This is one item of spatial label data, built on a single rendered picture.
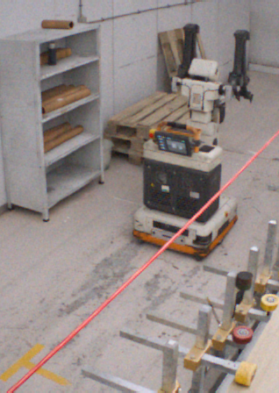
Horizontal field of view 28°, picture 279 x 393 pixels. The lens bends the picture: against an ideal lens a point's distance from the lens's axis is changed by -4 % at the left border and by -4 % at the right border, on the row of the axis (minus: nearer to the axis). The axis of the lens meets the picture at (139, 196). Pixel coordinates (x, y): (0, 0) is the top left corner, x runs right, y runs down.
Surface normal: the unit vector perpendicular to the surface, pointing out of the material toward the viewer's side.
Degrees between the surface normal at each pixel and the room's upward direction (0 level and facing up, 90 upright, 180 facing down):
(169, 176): 90
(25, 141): 90
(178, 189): 90
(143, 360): 0
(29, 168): 90
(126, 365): 0
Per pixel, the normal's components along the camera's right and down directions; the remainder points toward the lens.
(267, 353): 0.00, -0.90
